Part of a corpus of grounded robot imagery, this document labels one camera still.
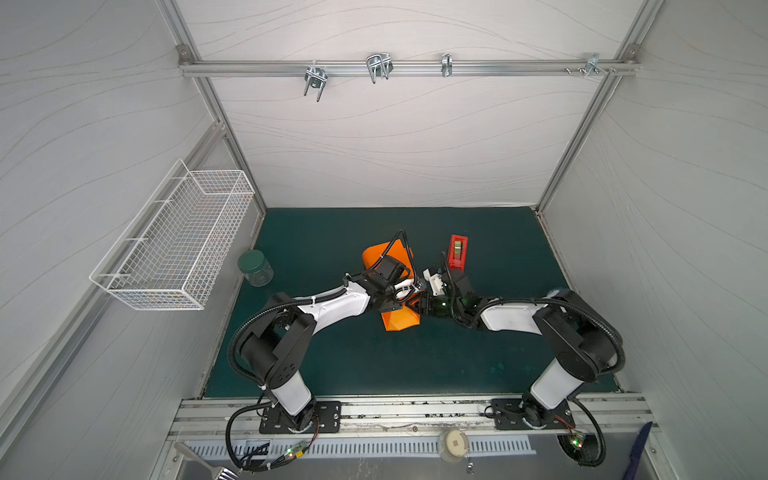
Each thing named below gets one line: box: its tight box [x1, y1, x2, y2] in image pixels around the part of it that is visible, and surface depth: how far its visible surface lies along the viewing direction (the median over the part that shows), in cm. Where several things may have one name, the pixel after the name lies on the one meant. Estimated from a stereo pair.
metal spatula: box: [174, 442, 241, 480], surface depth 67 cm
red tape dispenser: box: [449, 234, 469, 272], surface depth 102 cm
